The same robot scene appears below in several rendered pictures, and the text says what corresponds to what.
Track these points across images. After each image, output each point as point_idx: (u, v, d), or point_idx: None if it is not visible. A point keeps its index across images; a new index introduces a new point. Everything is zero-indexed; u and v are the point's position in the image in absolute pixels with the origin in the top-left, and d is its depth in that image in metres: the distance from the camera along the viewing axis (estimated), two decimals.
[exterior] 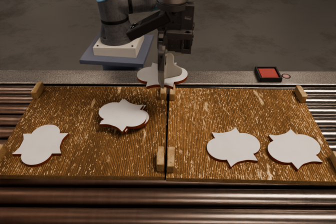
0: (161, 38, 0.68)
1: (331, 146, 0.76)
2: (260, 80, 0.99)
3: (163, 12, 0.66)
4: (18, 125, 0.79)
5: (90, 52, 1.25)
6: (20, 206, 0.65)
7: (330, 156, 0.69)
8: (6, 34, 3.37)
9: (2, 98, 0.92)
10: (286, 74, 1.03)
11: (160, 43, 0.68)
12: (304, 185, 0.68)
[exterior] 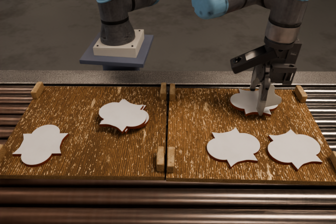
0: (266, 72, 0.74)
1: (331, 146, 0.76)
2: None
3: (271, 49, 0.72)
4: (18, 125, 0.79)
5: (90, 52, 1.25)
6: (20, 206, 0.65)
7: (330, 156, 0.69)
8: (6, 34, 3.37)
9: (2, 98, 0.92)
10: None
11: (266, 76, 0.74)
12: (304, 185, 0.68)
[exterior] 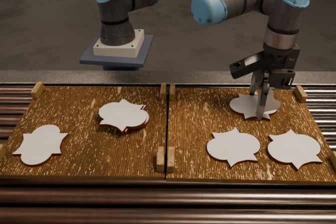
0: (265, 77, 0.75)
1: (331, 146, 0.76)
2: None
3: (269, 55, 0.73)
4: (18, 125, 0.79)
5: (90, 52, 1.25)
6: (20, 206, 0.65)
7: (330, 156, 0.69)
8: (6, 34, 3.37)
9: (2, 98, 0.92)
10: None
11: (265, 81, 0.75)
12: (304, 185, 0.68)
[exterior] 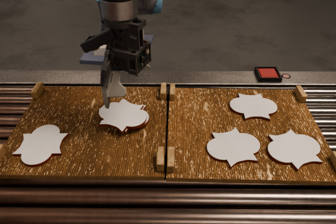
0: (108, 55, 0.64)
1: (331, 146, 0.76)
2: (260, 80, 0.99)
3: (110, 28, 0.62)
4: (18, 125, 0.79)
5: (90, 52, 1.25)
6: (20, 206, 0.65)
7: (330, 156, 0.69)
8: (6, 34, 3.37)
9: (2, 98, 0.92)
10: (286, 74, 1.03)
11: (105, 57, 0.64)
12: (304, 185, 0.68)
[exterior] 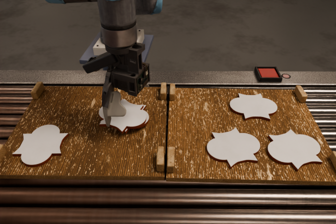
0: (109, 77, 0.68)
1: (331, 146, 0.76)
2: (260, 80, 0.99)
3: None
4: (18, 125, 0.79)
5: (90, 52, 1.25)
6: (20, 206, 0.65)
7: (330, 156, 0.69)
8: (6, 34, 3.37)
9: (2, 98, 0.92)
10: (286, 74, 1.03)
11: (106, 79, 0.67)
12: (304, 185, 0.68)
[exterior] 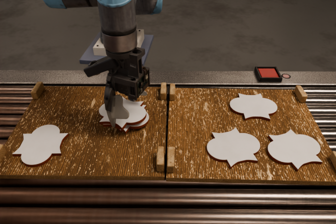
0: (110, 80, 0.69)
1: (331, 146, 0.76)
2: (260, 80, 0.99)
3: None
4: (18, 125, 0.79)
5: (90, 52, 1.25)
6: (20, 206, 0.65)
7: (330, 156, 0.69)
8: (6, 34, 3.37)
9: (2, 98, 0.92)
10: (286, 74, 1.03)
11: (107, 85, 0.68)
12: (304, 185, 0.68)
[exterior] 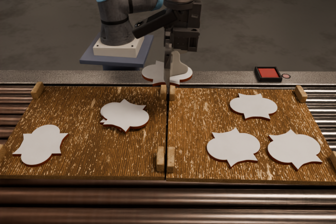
0: (167, 36, 0.69)
1: (331, 146, 0.76)
2: (260, 80, 0.99)
3: (170, 10, 0.66)
4: (18, 125, 0.79)
5: (90, 52, 1.25)
6: (20, 206, 0.65)
7: (330, 156, 0.69)
8: (6, 34, 3.37)
9: (2, 98, 0.92)
10: (286, 74, 1.03)
11: (167, 41, 0.68)
12: (304, 185, 0.68)
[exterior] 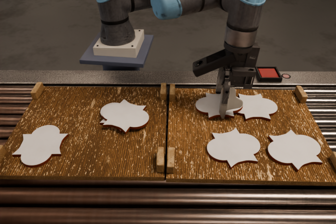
0: (226, 75, 0.75)
1: (331, 147, 0.76)
2: (260, 80, 0.99)
3: (230, 52, 0.73)
4: (18, 126, 0.79)
5: (90, 52, 1.25)
6: (20, 206, 0.65)
7: (331, 157, 0.69)
8: (6, 34, 3.37)
9: (2, 99, 0.92)
10: (286, 74, 1.03)
11: (226, 79, 0.74)
12: (304, 185, 0.68)
